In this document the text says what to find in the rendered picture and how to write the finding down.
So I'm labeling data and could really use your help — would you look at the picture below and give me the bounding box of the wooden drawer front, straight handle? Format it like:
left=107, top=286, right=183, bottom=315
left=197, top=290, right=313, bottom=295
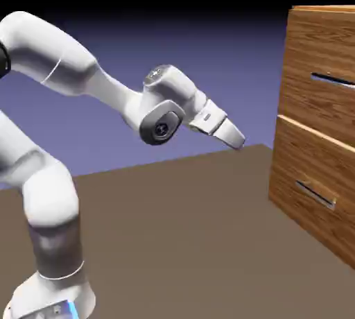
left=277, top=8, right=355, bottom=148

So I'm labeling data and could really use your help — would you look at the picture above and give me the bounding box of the wooden drawer front, angled handle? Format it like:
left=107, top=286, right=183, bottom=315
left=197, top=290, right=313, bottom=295
left=268, top=114, right=355, bottom=273

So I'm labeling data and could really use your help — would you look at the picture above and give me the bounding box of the angled metal drawer handle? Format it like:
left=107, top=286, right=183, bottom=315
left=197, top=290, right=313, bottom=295
left=295, top=180, right=337, bottom=211

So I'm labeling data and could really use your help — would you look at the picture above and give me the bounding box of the light wood cabinet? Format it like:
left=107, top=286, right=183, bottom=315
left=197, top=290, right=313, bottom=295
left=268, top=5, right=355, bottom=273

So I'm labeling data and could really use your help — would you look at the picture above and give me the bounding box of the straight metal drawer handle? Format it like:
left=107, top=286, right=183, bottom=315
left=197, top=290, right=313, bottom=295
left=310, top=72, right=355, bottom=89

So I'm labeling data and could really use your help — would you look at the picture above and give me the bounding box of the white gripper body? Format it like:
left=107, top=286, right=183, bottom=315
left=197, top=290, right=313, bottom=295
left=215, top=118, right=246, bottom=150

